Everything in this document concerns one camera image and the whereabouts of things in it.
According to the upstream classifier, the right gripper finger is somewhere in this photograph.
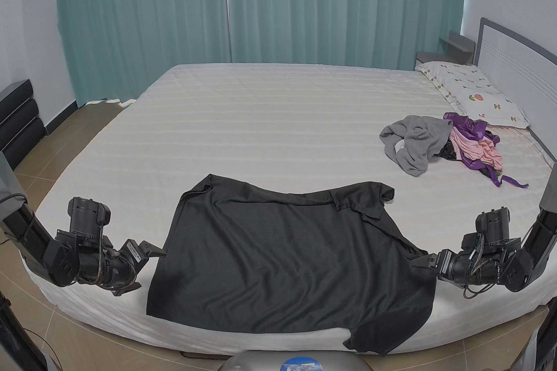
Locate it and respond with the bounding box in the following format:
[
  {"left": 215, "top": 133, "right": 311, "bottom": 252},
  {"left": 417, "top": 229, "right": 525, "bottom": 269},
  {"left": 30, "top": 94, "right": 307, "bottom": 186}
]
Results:
[{"left": 410, "top": 255, "right": 438, "bottom": 271}]

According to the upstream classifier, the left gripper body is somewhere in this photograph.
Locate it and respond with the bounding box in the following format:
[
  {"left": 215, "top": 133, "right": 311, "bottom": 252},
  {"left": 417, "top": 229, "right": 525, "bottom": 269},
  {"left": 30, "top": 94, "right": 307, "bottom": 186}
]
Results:
[{"left": 77, "top": 238, "right": 151, "bottom": 289}]

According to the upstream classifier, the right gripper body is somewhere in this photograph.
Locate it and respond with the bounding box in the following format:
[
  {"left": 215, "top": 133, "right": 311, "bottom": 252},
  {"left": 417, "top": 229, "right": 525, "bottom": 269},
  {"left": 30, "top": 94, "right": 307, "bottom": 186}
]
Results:
[{"left": 435, "top": 248, "right": 501, "bottom": 286}]

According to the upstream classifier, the black T-shirt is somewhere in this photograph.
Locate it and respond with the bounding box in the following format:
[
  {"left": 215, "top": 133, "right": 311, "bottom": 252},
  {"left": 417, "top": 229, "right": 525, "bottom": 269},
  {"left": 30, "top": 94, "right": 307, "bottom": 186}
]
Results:
[{"left": 146, "top": 174, "right": 438, "bottom": 357}]

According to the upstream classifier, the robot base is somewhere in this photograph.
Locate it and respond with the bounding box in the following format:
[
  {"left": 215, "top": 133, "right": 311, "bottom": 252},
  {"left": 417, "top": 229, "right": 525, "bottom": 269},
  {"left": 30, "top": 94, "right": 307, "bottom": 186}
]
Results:
[{"left": 218, "top": 353, "right": 370, "bottom": 371}]

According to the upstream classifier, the pile of clothes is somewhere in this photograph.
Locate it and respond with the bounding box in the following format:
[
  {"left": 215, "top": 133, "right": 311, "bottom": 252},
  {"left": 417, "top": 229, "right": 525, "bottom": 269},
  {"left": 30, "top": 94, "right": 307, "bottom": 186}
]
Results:
[{"left": 437, "top": 112, "right": 531, "bottom": 189}]

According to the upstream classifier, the bed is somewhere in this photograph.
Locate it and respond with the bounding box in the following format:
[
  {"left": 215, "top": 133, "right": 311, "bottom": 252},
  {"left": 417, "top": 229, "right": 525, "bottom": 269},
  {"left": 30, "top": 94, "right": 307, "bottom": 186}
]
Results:
[{"left": 22, "top": 16, "right": 557, "bottom": 357}]

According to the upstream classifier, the grey garment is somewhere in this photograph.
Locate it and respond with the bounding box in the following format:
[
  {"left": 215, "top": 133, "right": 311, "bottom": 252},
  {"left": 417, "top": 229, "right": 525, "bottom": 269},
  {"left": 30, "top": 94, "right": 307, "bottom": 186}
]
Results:
[{"left": 379, "top": 115, "right": 454, "bottom": 179}]

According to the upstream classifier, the white printed pillow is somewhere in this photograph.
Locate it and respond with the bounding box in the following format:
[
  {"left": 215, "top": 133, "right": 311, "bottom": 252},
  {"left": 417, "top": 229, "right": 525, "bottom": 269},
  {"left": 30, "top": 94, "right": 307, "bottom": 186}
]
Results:
[{"left": 415, "top": 61, "right": 531, "bottom": 128}]

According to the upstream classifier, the black chest of drawers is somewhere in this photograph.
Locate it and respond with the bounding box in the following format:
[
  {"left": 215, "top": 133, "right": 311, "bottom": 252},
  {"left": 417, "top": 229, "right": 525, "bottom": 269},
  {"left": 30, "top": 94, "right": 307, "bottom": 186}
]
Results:
[{"left": 0, "top": 79, "right": 45, "bottom": 170}]

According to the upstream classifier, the grey bedside table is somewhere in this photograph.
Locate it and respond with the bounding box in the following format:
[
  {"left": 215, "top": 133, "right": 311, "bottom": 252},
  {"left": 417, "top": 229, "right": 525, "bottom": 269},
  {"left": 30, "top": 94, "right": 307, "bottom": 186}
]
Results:
[{"left": 415, "top": 35, "right": 477, "bottom": 66}]

